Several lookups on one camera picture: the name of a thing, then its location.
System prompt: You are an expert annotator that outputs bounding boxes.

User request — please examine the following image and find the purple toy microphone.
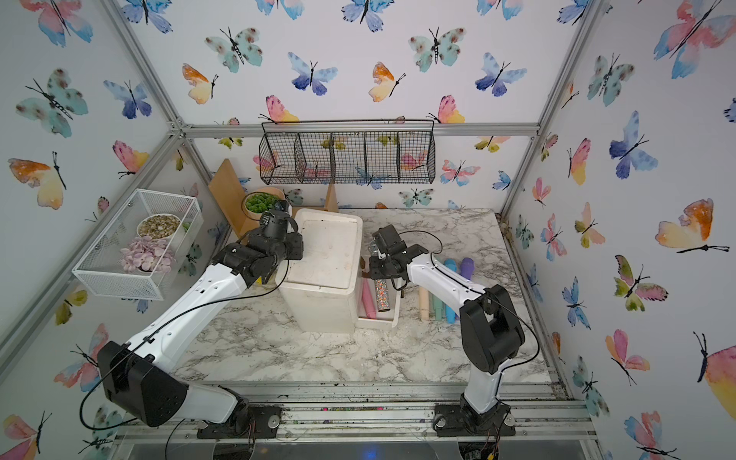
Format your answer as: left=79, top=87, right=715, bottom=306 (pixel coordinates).
left=459, top=258, right=475, bottom=281

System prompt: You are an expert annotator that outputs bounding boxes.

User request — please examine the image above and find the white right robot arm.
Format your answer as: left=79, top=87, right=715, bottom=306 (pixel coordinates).
left=369, top=225, right=526, bottom=415

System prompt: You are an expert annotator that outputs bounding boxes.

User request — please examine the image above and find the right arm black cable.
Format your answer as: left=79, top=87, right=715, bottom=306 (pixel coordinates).
left=390, top=229, right=542, bottom=404

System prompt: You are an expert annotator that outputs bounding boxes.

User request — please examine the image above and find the white plastic drawer cabinet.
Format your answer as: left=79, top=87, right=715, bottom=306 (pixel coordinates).
left=277, top=208, right=363, bottom=334

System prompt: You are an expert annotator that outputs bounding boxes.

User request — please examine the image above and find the pink flower succulent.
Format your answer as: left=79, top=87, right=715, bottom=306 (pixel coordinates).
left=120, top=237, right=176, bottom=273

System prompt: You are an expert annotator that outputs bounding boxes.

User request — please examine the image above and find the white mesh wall basket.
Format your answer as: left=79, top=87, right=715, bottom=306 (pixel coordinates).
left=72, top=189, right=203, bottom=301

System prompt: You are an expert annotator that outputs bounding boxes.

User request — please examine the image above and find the bowl of pebbles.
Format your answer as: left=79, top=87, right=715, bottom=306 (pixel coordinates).
left=136, top=214, right=181, bottom=240

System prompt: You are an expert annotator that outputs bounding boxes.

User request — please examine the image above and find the glitter toy microphone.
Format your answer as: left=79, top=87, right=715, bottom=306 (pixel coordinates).
left=374, top=280, right=391, bottom=312

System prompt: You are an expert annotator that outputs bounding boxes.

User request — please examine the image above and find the blue toy microphone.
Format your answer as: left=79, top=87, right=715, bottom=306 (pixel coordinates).
left=444, top=259, right=457, bottom=324

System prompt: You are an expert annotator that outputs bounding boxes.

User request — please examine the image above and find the pink toy microphone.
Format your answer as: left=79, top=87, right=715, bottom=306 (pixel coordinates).
left=361, top=278, right=378, bottom=320

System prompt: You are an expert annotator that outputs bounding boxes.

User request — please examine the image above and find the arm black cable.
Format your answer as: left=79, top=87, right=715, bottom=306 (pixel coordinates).
left=390, top=229, right=542, bottom=404
left=79, top=192, right=292, bottom=460

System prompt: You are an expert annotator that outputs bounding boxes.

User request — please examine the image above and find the white bottom drawer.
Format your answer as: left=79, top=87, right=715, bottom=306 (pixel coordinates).
left=356, top=257, right=401, bottom=331

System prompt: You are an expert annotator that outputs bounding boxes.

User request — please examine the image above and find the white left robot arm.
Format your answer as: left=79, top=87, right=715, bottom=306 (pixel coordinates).
left=97, top=200, right=304, bottom=435

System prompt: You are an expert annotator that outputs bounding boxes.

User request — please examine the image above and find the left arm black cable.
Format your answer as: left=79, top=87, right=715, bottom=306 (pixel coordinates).
left=79, top=192, right=292, bottom=460

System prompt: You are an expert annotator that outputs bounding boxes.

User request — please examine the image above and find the peach toy microphone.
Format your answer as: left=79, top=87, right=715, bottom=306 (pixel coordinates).
left=418, top=287, right=430, bottom=322

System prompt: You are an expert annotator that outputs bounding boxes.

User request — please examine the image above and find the wooden shelf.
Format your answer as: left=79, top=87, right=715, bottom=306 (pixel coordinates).
left=208, top=159, right=339, bottom=237

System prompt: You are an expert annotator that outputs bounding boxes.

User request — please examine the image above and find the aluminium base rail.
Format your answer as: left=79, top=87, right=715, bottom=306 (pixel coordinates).
left=108, top=380, right=605, bottom=460

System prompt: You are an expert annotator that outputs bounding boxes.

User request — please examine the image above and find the peach pot green plant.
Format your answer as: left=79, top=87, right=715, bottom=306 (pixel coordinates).
left=241, top=187, right=286, bottom=220

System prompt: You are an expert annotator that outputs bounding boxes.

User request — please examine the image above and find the black wire wall basket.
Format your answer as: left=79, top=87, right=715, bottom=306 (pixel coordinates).
left=254, top=119, right=436, bottom=190

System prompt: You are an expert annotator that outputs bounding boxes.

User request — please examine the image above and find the green toy microphone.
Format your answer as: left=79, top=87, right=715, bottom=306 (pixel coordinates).
left=430, top=294, right=446, bottom=322

